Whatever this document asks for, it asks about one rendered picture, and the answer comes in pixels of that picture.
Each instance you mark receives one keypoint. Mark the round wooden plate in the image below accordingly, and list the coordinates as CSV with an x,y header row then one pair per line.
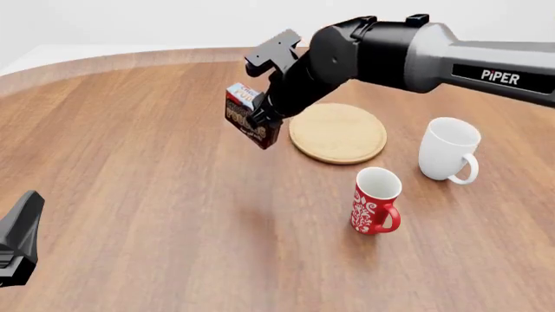
x,y
338,133

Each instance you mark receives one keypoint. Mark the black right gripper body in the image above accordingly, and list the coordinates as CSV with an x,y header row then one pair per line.
x,y
271,105

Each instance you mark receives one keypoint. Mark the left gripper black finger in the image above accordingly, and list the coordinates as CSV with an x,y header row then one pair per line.
x,y
24,224

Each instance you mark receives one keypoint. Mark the silver-grey and black right robot arm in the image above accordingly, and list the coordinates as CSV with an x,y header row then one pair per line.
x,y
390,55

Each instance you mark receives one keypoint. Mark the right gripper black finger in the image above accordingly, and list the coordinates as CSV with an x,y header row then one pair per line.
x,y
265,121

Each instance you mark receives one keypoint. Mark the white mug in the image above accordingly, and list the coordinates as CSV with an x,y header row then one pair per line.
x,y
446,149

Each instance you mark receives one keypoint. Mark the chocolate pudding box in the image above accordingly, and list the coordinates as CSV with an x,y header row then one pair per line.
x,y
241,113

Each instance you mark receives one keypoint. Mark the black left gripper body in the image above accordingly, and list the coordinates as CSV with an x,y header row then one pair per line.
x,y
15,273

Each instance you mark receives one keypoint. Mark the red patterned mug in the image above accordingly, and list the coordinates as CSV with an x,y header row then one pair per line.
x,y
373,201

